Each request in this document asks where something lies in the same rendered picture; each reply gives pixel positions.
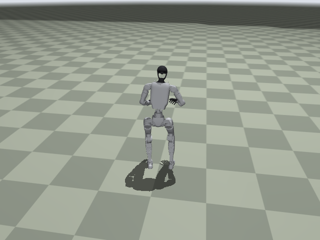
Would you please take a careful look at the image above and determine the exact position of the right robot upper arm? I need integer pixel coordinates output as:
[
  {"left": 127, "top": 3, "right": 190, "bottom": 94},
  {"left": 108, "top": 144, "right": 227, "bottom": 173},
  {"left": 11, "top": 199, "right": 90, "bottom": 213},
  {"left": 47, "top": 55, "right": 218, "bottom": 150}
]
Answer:
[{"left": 169, "top": 85, "right": 185, "bottom": 107}]

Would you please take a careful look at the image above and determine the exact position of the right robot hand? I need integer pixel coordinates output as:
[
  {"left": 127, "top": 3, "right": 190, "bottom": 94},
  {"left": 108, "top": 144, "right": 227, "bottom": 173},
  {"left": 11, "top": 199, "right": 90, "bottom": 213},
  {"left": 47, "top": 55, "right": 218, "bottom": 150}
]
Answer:
[{"left": 169, "top": 98, "right": 177, "bottom": 105}]

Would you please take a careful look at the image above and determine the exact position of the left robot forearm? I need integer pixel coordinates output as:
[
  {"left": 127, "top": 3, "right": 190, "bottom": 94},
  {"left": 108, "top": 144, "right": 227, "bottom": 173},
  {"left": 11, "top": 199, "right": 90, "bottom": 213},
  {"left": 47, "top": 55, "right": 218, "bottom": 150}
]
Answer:
[{"left": 143, "top": 100, "right": 151, "bottom": 106}]

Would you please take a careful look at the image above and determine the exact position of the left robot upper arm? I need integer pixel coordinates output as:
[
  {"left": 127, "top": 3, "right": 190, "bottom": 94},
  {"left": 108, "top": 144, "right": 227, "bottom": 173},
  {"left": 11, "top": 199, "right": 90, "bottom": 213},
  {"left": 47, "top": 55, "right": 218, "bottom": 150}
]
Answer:
[{"left": 139, "top": 83, "right": 152, "bottom": 105}]

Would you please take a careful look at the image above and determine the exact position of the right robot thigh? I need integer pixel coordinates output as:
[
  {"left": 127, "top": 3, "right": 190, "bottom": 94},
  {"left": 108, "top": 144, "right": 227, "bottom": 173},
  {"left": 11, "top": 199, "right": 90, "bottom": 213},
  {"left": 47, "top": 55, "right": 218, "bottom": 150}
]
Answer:
[{"left": 164, "top": 117, "right": 174, "bottom": 142}]

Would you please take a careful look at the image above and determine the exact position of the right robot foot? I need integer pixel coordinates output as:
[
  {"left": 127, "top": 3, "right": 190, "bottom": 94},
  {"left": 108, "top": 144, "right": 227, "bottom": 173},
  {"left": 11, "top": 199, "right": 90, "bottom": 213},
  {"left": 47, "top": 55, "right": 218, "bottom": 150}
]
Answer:
[{"left": 168, "top": 159, "right": 175, "bottom": 170}]

